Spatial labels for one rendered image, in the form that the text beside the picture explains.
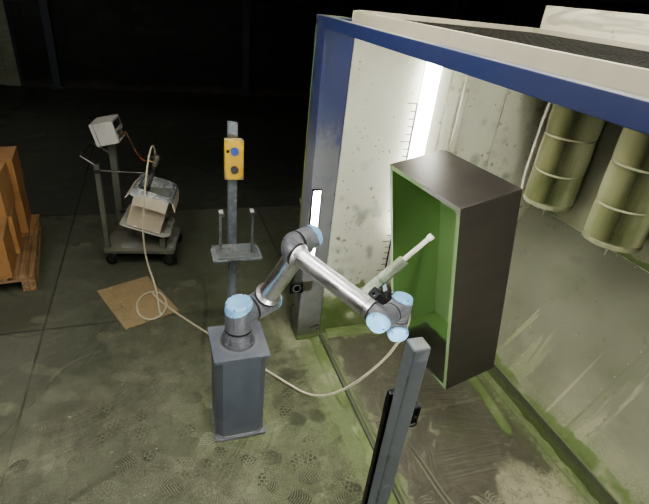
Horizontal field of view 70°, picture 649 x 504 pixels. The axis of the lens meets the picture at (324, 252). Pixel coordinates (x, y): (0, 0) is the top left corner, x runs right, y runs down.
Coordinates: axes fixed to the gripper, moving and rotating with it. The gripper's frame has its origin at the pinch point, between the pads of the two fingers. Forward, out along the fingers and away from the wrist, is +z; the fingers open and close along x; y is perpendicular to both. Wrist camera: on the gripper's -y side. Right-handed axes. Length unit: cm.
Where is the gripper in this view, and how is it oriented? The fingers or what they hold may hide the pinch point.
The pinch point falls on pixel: (379, 285)
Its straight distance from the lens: 234.0
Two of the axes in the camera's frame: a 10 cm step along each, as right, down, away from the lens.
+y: 7.4, 5.5, 3.9
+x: 6.7, -6.7, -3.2
